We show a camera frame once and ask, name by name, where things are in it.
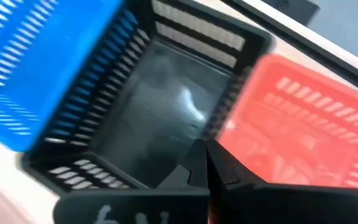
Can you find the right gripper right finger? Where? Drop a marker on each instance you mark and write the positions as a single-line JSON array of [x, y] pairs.
[[291, 208]]

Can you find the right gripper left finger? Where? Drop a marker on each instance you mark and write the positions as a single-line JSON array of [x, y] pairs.
[[135, 208]]

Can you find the orange plastic basket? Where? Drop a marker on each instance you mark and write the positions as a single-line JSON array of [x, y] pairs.
[[291, 124]]

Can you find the black plastic basket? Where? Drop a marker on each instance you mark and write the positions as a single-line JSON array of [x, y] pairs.
[[154, 109]]

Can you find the blue plastic basket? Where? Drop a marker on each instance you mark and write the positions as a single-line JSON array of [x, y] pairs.
[[42, 62]]

